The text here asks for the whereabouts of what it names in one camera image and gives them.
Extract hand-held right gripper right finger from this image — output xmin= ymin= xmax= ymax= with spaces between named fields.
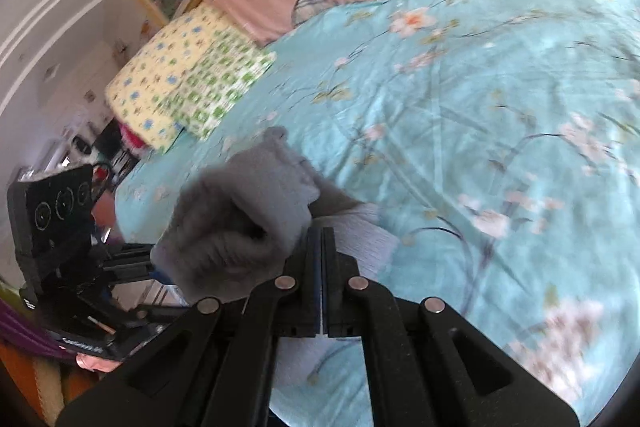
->
xmin=322 ymin=227 xmax=581 ymax=427

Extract teal floral bed sheet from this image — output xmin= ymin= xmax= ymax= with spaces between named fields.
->
xmin=115 ymin=0 xmax=640 ymax=427

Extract white panelled wardrobe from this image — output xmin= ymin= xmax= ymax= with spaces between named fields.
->
xmin=0 ymin=0 xmax=151 ymax=168

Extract grey-blue fleece pants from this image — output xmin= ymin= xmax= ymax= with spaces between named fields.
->
xmin=152 ymin=126 xmax=401 ymax=388

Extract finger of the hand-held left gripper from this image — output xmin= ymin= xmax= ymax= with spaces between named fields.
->
xmin=100 ymin=264 xmax=170 ymax=285
xmin=99 ymin=244 xmax=157 ymax=265

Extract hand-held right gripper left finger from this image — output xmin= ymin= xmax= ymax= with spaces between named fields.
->
xmin=55 ymin=227 xmax=323 ymax=427

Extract orange patterned cloth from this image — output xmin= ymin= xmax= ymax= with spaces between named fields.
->
xmin=0 ymin=342 xmax=96 ymax=427

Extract small yellow green patterned pillow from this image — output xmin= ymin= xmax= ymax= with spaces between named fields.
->
xmin=105 ymin=3 xmax=277 ymax=155

